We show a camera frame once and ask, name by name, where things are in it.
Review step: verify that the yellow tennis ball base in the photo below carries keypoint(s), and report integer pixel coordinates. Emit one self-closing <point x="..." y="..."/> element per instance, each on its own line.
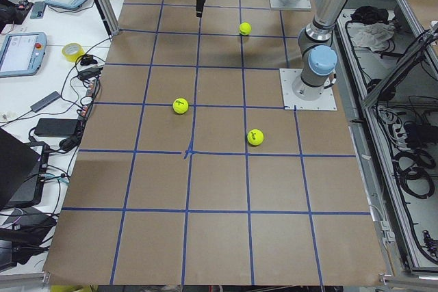
<point x="245" y="29"/>

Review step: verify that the yellow tennis ball centre left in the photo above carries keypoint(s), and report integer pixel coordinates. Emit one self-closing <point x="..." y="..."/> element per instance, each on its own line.
<point x="180" y="105"/>

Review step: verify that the yellow tennis ball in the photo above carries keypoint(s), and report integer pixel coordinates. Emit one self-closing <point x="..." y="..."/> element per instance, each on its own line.
<point x="180" y="105"/>
<point x="255" y="137"/>

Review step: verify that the yellow tennis ball far left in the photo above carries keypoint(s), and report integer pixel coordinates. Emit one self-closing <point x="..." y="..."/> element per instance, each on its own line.
<point x="255" y="137"/>

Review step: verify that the yellow tape roll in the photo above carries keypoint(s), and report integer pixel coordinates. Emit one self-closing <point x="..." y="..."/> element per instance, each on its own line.
<point x="72" y="52"/>

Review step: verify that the grey usb hub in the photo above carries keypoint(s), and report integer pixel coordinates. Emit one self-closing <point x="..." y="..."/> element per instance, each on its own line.
<point x="47" y="100"/>

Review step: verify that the white crumpled cloth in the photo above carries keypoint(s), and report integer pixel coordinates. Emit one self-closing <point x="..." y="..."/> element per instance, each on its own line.
<point x="374" y="37"/>

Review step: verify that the teach pendant near left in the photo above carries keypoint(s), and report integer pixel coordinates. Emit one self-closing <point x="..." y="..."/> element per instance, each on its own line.
<point x="22" y="54"/>

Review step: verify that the black power adapter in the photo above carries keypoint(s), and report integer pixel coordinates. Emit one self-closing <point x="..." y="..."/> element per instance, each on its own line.
<point x="56" y="127"/>

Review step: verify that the black laptop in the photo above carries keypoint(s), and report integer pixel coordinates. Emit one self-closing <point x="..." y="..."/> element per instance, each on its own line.
<point x="22" y="169"/>

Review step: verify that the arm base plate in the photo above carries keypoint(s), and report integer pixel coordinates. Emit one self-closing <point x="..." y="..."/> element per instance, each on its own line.
<point x="301" y="97"/>
<point x="293" y="5"/>

